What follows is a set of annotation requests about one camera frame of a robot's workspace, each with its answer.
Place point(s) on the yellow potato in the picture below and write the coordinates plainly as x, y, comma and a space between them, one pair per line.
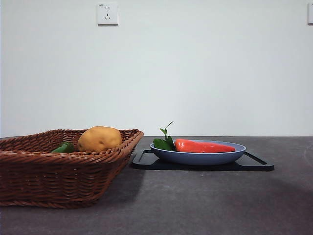
100, 138

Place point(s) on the blue round plate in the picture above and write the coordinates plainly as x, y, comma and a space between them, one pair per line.
195, 157

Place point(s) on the white wall socket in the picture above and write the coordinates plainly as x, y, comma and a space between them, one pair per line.
108, 13

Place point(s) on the brown wicker basket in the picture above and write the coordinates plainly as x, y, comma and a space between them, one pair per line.
61, 178

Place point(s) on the green cucumber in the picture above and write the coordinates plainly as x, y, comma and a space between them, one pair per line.
64, 148

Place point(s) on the orange carrot with green leaves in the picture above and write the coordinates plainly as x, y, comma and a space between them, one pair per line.
203, 147

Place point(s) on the black rectangular tray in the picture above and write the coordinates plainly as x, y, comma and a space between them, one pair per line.
254, 166

